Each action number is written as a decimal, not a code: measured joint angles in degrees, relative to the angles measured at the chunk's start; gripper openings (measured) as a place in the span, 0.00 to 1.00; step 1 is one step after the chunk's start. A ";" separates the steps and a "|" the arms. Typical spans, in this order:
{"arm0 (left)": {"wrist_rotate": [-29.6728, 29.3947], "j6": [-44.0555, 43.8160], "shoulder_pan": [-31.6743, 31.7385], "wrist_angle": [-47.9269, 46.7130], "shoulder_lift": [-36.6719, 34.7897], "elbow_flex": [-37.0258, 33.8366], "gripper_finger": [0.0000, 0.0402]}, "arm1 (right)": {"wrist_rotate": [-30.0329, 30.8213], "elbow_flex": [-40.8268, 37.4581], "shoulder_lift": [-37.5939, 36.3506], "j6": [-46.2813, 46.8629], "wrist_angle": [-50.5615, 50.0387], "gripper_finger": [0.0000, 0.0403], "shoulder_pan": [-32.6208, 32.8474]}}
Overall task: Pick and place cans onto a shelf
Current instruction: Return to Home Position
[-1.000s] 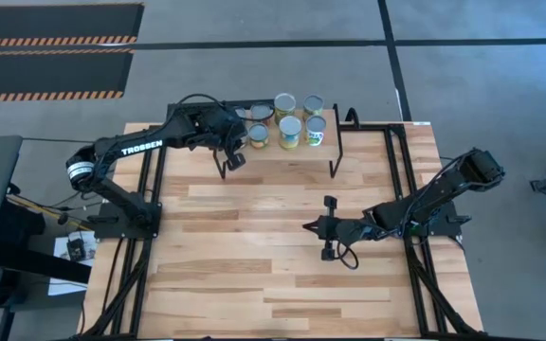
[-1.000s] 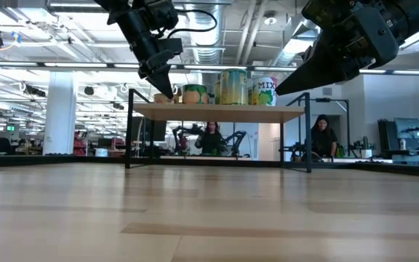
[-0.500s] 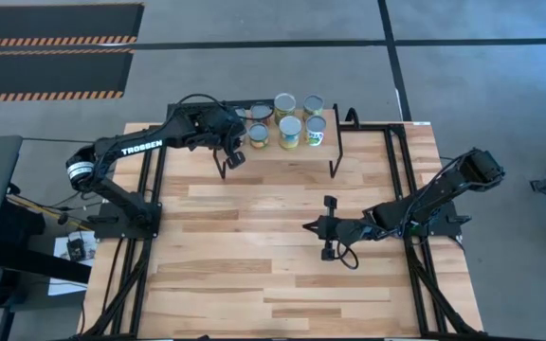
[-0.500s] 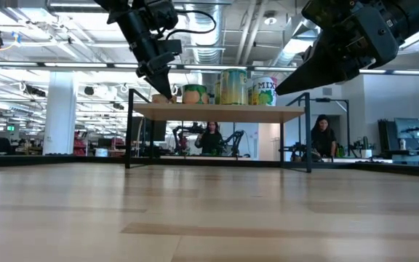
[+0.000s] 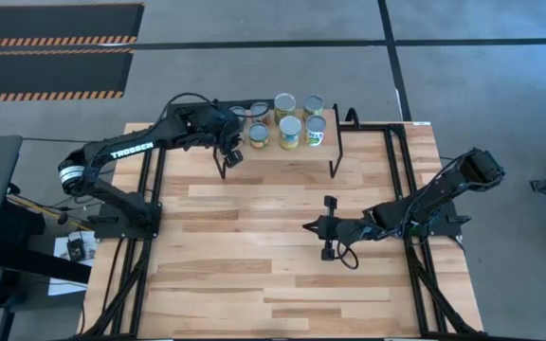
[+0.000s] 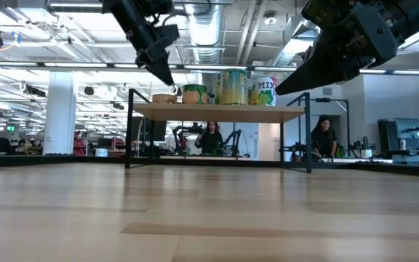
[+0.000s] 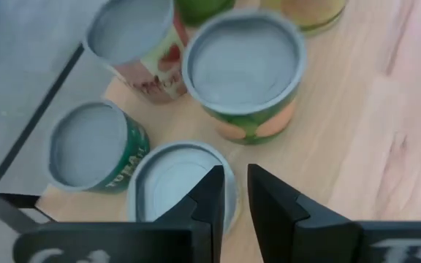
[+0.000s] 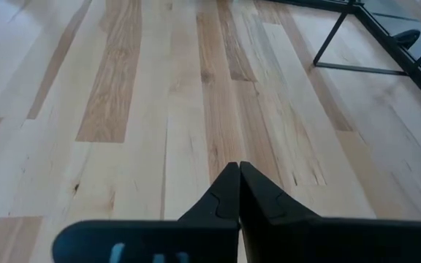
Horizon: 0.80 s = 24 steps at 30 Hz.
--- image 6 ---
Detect dark background monitor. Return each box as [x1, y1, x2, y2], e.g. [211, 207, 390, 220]
[131, 116, 168, 143]

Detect black aluminium table frame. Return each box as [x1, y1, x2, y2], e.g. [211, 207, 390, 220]
[0, 153, 419, 179]

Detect short squat tin can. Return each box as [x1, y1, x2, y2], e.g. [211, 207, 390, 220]
[151, 93, 178, 106]

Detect desk monitor on arm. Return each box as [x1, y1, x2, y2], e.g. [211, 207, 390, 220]
[394, 117, 419, 140]

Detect person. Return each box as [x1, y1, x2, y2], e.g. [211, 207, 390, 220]
[193, 121, 226, 156]
[310, 115, 339, 160]

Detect can orange green label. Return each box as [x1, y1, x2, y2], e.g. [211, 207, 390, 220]
[182, 84, 210, 106]

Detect round silver ceiling duct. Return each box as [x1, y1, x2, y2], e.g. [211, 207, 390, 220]
[186, 0, 226, 66]

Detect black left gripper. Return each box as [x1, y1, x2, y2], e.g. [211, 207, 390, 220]
[101, 0, 180, 87]

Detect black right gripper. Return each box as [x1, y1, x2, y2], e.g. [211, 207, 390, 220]
[274, 0, 410, 97]

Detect white pillar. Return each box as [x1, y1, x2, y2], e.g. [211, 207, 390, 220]
[42, 71, 79, 156]

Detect tall can yellow-green label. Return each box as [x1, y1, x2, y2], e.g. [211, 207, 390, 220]
[219, 68, 249, 106]

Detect dark background desk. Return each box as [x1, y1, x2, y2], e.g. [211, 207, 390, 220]
[383, 148, 419, 167]

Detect mixed vegetables can white label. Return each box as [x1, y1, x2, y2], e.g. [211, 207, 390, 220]
[251, 76, 279, 107]

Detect wooden shelf black metal legs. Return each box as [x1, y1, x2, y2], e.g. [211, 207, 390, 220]
[124, 88, 313, 174]

